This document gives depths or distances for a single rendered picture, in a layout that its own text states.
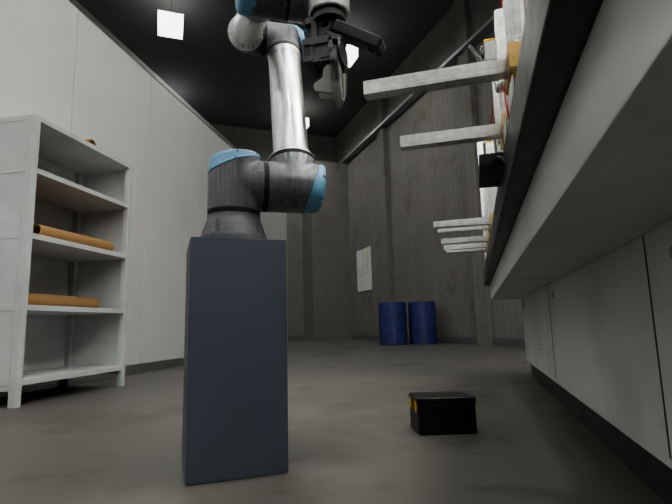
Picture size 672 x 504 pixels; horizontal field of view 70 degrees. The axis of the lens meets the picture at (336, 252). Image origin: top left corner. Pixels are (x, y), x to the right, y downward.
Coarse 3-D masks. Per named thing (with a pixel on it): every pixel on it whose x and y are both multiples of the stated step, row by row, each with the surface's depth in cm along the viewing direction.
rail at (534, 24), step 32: (544, 0) 41; (576, 0) 39; (544, 32) 43; (576, 32) 43; (544, 64) 48; (576, 64) 48; (512, 96) 71; (544, 96) 55; (512, 128) 74; (544, 128) 64; (512, 160) 78; (512, 192) 96; (512, 224) 128
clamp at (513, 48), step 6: (510, 42) 88; (516, 42) 87; (510, 48) 88; (516, 48) 87; (510, 54) 87; (516, 54) 87; (510, 60) 87; (516, 60) 87; (510, 66) 87; (516, 66) 87; (510, 72) 89; (510, 78) 91
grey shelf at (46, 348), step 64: (0, 128) 265; (0, 192) 259; (64, 192) 298; (128, 192) 343; (0, 256) 253; (64, 256) 319; (128, 256) 338; (0, 320) 248; (64, 320) 334; (0, 384) 242; (64, 384) 330
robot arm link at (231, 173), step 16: (224, 160) 135; (240, 160) 135; (256, 160) 139; (208, 176) 138; (224, 176) 134; (240, 176) 134; (256, 176) 136; (208, 192) 137; (224, 192) 133; (240, 192) 134; (256, 192) 136; (208, 208) 136; (256, 208) 137
